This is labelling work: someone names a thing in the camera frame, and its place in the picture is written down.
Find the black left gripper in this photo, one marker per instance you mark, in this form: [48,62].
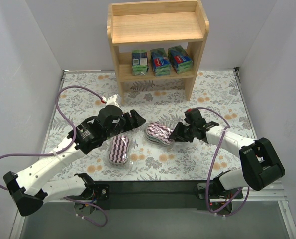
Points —
[129,120]

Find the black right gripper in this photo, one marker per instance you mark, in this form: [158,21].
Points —
[185,132]

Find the pink wavy sponge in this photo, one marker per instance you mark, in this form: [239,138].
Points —
[118,155]
[159,134]

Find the green blue sponge pack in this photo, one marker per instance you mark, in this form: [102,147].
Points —
[139,62]
[160,62]
[179,59]

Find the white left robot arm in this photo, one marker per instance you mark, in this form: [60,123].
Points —
[33,187]

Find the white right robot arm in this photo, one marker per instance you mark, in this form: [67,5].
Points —
[260,164]

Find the wooden two-tier shelf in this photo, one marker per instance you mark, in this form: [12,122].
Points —
[152,22]

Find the floral patterned table mat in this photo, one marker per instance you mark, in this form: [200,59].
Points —
[161,101]

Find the white cable connector tag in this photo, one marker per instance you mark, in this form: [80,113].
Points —
[114,100]

